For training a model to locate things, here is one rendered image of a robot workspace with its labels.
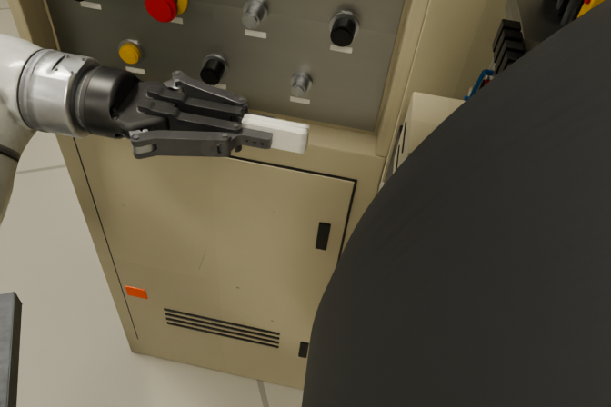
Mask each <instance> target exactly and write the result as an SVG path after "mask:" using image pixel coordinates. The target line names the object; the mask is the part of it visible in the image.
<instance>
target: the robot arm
mask: <svg viewBox="0 0 611 407"><path fill-rule="evenodd" d="M172 76H173V78H172V79H170V80H168V81H166V82H164V83H161V82H159V81H141V80H140V79H138V78H137V77H136V76H135V75H134V74H133V73H131V72H129V71H126V70H121V69H116V68H111V67H106V66H102V65H101V64H100V63H99V62H98V61H97V60H96V59H94V58H93V57H88V56H83V55H74V54H69V53H64V52H61V51H58V50H54V49H45V48H42V47H40V46H37V45H34V44H32V43H31V42H29V41H27V40H25V39H22V38H18V37H15V36H11V35H4V34H0V227H1V224H2V221H3V220H4V217H5V213H6V210H7V207H8V205H9V202H10V198H11V195H12V192H13V189H14V180H15V172H16V169H17V166H18V162H19V160H20V157H21V155H22V153H23V151H24V149H25V147H26V146H27V144H28V143H29V141H30V140H31V138H32V137H33V136H34V134H35V133H36V131H39V132H44V133H53V134H61V135H66V136H71V137H76V138H86V137H87V136H89V135H90V134H95V135H100V136H104V137H109V138H115V139H122V138H124V137H125V138H126V139H129V140H131V145H132V149H133V153H134V157H135V158H136V159H144V158H148V157H152V156H157V155H168V156H204V157H228V156H230V155H231V151H232V150H233V149H234V148H235V152H236V153H237V152H240V151H241V150H242V145H247V146H252V147H256V148H261V149H270V148H275V149H280V150H285V151H290V152H295V153H300V154H305V153H306V148H307V143H308V135H309V127H310V126H309V125H307V124H298V123H293V122H288V121H283V120H278V119H277V118H275V117H273V116H268V115H263V114H254V113H251V112H249V111H248V104H247V103H246V98H244V97H243V96H240V95H238V94H233V93H230V92H227V91H226V90H223V89H220V88H217V87H214V86H212V85H210V84H205V83H202V82H199V81H197V80H195V79H192V78H190V77H189V76H187V75H186V74H184V73H183V72H181V71H174V72H173V73H172ZM218 144H219V146H217V145H218Z"/></svg>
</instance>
